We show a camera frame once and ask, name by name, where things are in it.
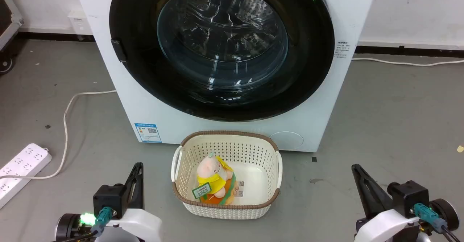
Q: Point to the small text sticker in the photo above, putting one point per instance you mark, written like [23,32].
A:
[342,50]

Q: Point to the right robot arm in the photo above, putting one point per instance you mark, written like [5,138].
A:
[446,211]

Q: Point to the black wheeled cart corner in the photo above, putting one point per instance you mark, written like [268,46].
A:
[6,20]

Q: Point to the round black glass washer door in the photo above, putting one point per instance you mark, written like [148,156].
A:
[141,75]

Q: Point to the white power strip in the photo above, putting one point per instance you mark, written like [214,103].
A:
[21,165]

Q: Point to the cream perforated laundry basket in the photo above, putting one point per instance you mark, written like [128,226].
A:
[255,184]

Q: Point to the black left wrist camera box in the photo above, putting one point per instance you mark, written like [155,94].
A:
[108,198]

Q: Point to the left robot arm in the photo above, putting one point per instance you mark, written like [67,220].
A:
[70,227]

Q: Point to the blue energy label sticker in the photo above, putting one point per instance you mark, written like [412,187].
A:
[148,132]

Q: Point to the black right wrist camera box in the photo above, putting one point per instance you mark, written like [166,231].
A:
[409,196]

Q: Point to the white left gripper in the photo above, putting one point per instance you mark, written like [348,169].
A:
[141,225]

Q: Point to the white wall outlet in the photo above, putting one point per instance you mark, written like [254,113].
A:
[79,22]

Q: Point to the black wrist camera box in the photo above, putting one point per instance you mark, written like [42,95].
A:
[409,196]
[108,198]

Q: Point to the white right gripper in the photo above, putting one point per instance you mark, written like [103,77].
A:
[388,229]

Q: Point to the pink plush doll yellow clothes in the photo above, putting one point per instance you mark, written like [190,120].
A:
[214,176]

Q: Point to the round white filter cover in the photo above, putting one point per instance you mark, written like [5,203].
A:
[287,140]

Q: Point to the yellow tape scrap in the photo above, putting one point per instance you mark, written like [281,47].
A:
[460,148]

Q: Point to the white washing machine body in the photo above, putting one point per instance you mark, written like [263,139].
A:
[337,100]

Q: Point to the green white hang tag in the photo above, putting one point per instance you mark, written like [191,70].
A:
[201,191]

